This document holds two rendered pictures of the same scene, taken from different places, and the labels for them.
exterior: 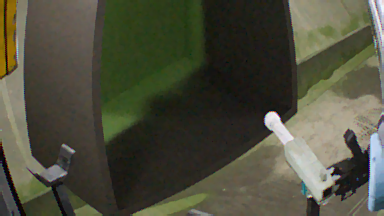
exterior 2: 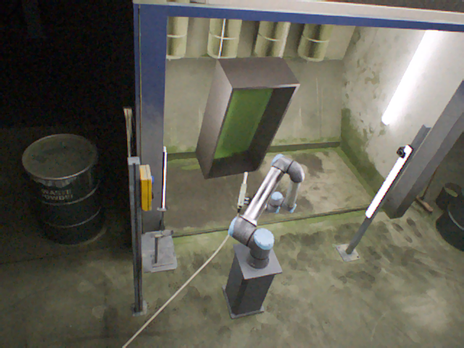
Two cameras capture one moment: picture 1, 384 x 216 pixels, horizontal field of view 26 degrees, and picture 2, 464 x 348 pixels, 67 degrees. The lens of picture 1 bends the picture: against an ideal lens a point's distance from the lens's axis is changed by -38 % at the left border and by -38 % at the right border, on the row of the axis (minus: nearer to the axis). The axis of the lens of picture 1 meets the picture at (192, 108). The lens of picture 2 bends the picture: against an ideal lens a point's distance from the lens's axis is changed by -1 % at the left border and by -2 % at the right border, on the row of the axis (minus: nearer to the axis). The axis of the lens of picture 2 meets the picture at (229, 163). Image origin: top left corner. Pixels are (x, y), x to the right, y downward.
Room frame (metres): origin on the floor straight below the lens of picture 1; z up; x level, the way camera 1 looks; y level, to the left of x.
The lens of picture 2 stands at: (-0.52, -0.53, 2.91)
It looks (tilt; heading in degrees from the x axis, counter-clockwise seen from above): 41 degrees down; 12
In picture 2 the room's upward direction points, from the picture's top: 11 degrees clockwise
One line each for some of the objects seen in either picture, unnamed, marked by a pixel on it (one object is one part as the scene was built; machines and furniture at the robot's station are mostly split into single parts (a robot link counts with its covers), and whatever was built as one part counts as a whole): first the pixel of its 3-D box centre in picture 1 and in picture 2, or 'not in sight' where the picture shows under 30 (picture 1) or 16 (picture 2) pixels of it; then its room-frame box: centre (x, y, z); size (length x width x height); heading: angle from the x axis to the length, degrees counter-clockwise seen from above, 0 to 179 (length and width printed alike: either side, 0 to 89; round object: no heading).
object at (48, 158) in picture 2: not in sight; (60, 156); (1.20, 1.25, 0.86); 0.54 x 0.54 x 0.01
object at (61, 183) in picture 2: not in sight; (68, 191); (1.20, 1.24, 0.44); 0.59 x 0.58 x 0.89; 107
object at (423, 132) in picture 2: not in sight; (380, 199); (2.09, -1.40, 0.82); 0.05 x 0.05 x 1.64; 36
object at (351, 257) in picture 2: not in sight; (347, 252); (2.09, -1.40, 0.01); 0.20 x 0.20 x 0.01; 36
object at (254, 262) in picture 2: not in sight; (258, 254); (1.14, -0.53, 0.69); 0.19 x 0.19 x 0.10
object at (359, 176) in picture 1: (353, 173); not in sight; (1.79, -0.34, 0.51); 0.12 x 0.08 x 0.09; 103
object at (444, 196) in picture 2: not in sight; (449, 198); (3.42, -2.55, 0.14); 0.31 x 0.29 x 0.28; 126
